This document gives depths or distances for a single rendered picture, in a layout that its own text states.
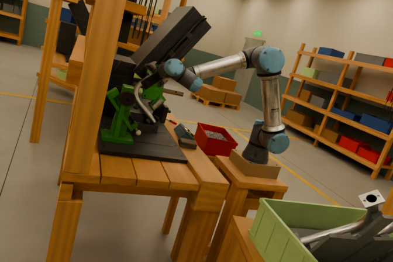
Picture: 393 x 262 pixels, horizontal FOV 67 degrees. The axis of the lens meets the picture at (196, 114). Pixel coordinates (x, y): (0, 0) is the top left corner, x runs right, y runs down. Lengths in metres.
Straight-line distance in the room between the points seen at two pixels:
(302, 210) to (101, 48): 1.00
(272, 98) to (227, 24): 10.66
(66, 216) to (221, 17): 11.06
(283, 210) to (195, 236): 0.44
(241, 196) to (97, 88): 0.94
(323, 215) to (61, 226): 1.06
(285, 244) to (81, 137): 0.79
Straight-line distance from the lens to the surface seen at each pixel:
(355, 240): 1.08
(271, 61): 1.42
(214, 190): 1.37
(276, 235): 1.14
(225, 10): 12.01
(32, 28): 10.64
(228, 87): 8.59
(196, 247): 1.53
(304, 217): 1.39
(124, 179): 1.23
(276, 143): 1.54
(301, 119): 7.76
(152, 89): 1.76
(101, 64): 1.07
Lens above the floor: 1.45
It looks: 13 degrees down
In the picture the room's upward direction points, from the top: 16 degrees clockwise
